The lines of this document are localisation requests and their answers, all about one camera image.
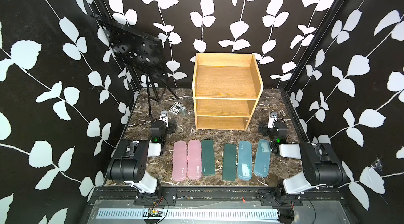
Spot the light blue ribbed pencil case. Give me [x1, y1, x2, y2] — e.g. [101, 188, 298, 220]
[254, 139, 271, 178]

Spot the light blue case with label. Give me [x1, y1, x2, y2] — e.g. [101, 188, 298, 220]
[237, 140, 252, 180]

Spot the dark green pencil case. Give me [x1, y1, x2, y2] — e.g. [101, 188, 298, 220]
[222, 144, 237, 181]
[201, 139, 216, 176]

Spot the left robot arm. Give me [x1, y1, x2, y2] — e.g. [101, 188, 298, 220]
[106, 120, 176, 196]

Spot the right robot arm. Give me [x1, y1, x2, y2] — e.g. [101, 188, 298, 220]
[254, 118, 348, 195]

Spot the right pink pencil case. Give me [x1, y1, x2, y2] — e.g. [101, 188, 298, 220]
[187, 140, 202, 180]

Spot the pink pencil case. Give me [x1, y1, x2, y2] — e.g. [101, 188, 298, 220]
[187, 140, 202, 180]
[172, 141, 187, 182]

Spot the left pink pencil case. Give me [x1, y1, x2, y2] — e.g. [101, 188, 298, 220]
[172, 141, 187, 182]

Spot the wooden three-tier shelf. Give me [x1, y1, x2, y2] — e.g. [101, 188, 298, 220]
[192, 53, 264, 131]

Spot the stack of poker chips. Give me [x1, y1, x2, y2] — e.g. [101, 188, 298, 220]
[181, 106, 187, 115]

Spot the black perforated music stand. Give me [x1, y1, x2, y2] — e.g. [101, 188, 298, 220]
[91, 14, 177, 116]

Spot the small circuit board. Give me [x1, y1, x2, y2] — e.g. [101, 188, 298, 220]
[146, 209, 163, 219]

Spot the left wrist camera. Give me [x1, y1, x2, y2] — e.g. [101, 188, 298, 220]
[159, 110, 168, 122]

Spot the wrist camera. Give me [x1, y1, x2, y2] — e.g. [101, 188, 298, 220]
[159, 110, 168, 122]
[268, 112, 278, 129]

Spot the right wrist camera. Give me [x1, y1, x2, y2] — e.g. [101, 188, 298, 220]
[268, 112, 278, 129]

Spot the white perforated cable duct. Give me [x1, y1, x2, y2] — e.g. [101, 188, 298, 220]
[95, 208, 279, 221]

